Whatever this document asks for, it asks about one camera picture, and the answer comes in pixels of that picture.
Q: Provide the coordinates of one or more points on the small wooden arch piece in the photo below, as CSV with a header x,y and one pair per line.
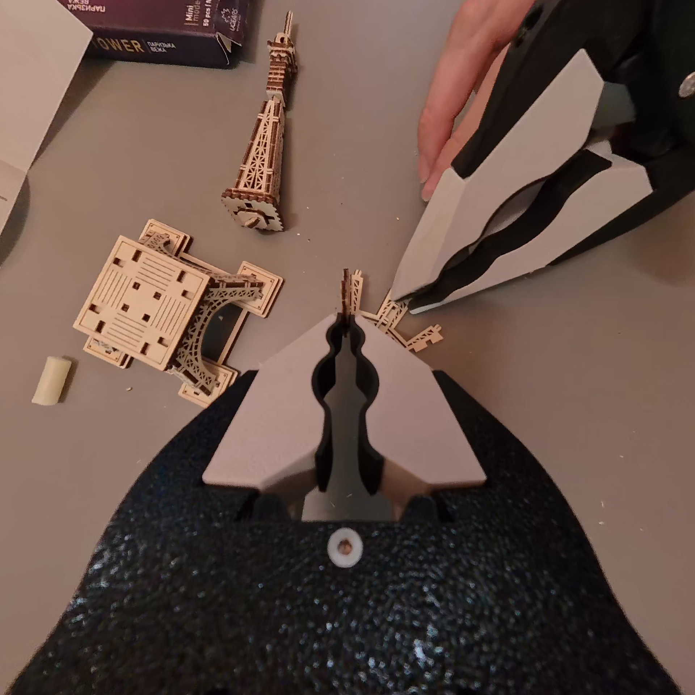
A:
x,y
346,290
357,290
407,328

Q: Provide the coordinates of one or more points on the purple puzzle box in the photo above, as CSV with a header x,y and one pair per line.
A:
x,y
163,27

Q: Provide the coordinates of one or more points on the person's right hand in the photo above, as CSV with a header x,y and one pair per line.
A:
x,y
467,81

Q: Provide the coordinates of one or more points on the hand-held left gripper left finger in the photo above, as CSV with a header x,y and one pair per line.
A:
x,y
271,429

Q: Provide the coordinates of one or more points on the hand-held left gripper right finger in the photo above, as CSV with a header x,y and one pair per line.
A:
x,y
429,429

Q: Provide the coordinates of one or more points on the folded instruction leaflet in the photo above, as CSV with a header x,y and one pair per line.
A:
x,y
32,81

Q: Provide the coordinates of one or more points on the pale wax stick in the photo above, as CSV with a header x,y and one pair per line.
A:
x,y
51,380

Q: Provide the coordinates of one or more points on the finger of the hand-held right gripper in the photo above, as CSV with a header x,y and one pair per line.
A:
x,y
488,179
586,217

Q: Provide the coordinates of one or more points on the wooden tower base model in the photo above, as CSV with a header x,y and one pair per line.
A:
x,y
135,293

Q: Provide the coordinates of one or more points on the wooden tower spire model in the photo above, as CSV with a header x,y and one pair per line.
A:
x,y
255,135

